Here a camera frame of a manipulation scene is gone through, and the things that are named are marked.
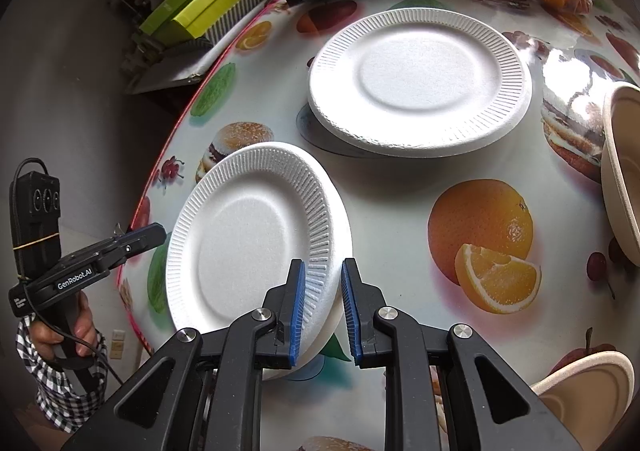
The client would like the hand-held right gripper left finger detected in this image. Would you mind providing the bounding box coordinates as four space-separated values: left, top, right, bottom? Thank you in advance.
60 258 307 451

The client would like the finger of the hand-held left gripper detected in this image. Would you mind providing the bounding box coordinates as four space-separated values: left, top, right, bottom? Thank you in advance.
95 222 167 277

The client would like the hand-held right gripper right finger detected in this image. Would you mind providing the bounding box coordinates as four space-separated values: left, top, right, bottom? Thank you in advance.
341 258 583 451

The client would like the white foam plate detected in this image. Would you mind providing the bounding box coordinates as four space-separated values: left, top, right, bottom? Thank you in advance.
307 98 533 158
165 141 355 378
307 8 532 144

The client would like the beige paper bowl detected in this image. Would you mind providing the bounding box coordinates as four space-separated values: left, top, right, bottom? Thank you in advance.
601 84 640 268
530 350 636 433

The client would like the person's left forearm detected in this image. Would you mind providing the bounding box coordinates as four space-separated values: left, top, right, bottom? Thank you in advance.
16 318 109 433

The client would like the person's left hand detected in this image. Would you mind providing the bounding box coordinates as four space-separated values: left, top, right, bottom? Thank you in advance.
29 291 99 362

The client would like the fruit printed tablecloth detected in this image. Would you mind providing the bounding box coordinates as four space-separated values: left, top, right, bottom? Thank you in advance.
117 0 640 451

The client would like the olive green box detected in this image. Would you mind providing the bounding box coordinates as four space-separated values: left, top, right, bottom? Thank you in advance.
139 0 201 42

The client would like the lime green box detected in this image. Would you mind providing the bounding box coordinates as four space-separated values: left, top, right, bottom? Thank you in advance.
172 0 242 39

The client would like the striped flat box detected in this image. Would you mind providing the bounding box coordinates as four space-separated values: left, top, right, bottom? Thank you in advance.
202 0 281 44

